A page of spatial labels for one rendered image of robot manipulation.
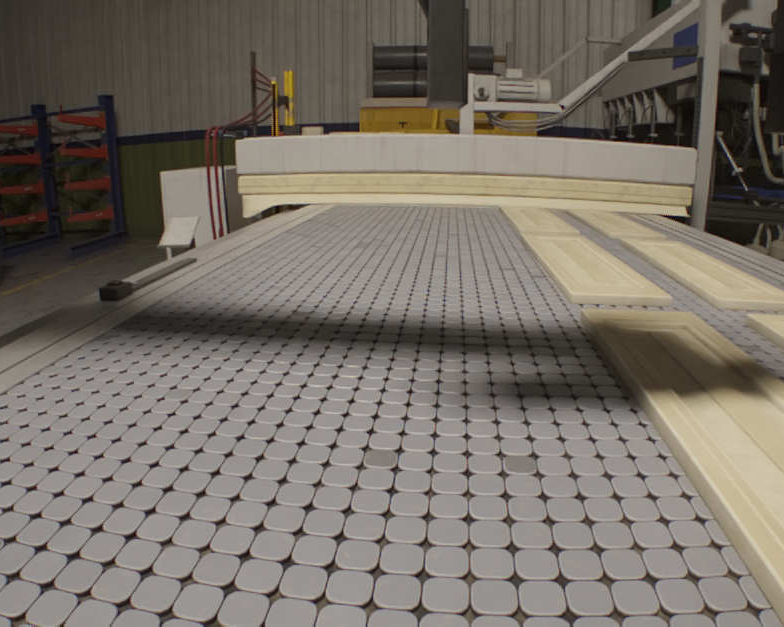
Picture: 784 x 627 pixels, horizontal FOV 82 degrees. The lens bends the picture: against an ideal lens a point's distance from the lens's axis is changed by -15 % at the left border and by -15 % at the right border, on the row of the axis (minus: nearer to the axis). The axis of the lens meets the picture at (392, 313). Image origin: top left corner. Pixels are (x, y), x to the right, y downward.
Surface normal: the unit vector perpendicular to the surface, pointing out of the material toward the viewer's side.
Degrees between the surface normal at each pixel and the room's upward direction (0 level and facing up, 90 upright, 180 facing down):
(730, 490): 0
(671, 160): 90
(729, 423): 11
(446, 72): 90
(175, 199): 90
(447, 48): 90
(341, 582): 0
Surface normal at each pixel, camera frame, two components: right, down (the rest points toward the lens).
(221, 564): 0.00, -0.95
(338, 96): -0.11, 0.30
